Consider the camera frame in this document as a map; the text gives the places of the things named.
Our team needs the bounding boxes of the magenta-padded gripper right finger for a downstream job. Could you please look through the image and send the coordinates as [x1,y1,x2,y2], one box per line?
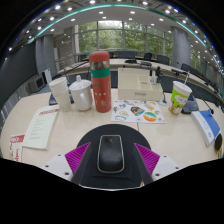
[133,142,182,186]

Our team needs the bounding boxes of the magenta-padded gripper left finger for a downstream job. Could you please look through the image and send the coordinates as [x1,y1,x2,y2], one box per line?
[43,142,92,185]

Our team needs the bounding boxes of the black computer mouse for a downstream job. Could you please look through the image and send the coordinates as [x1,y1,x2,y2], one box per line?
[96,134,126,174]

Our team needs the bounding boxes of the black mouse pad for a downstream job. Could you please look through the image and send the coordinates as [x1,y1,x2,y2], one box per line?
[75,123,152,189]

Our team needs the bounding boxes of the white paper booklet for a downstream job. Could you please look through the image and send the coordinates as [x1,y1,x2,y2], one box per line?
[21,104,60,151]

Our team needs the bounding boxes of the colourful sticker sheet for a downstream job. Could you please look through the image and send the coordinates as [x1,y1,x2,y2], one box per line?
[110,98,167,125]

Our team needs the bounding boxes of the black gooseneck microphone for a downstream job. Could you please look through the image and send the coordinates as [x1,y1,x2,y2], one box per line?
[155,65,170,107]

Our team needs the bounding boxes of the white lidded mug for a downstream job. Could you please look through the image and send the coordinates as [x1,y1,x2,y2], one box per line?
[68,74,94,112]

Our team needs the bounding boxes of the white paper cup stack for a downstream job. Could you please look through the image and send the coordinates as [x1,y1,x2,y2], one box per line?
[48,76,72,113]

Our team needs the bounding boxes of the white compartment box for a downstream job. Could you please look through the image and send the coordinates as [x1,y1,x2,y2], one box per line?
[117,67,164,102]

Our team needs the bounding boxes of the green printed paper cup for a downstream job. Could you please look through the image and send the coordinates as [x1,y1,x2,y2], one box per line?
[167,80,194,117]

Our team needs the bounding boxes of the blue and white book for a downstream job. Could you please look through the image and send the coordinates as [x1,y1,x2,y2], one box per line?
[190,109,222,148]

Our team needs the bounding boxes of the grey microphone base unit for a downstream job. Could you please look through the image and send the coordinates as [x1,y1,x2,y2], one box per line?
[180,94,200,115]

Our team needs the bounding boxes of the red green-banded drink bottle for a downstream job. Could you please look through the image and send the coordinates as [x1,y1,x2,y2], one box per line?
[88,50,113,114]

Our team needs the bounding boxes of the black and yellow tool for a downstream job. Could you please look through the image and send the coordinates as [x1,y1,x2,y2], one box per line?
[214,132,224,159]

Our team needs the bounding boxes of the dark office chairs group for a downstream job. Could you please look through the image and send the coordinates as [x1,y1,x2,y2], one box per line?
[108,49,214,88]

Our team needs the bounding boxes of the ceiling lights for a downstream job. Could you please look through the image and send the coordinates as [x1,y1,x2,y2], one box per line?
[8,0,223,64]

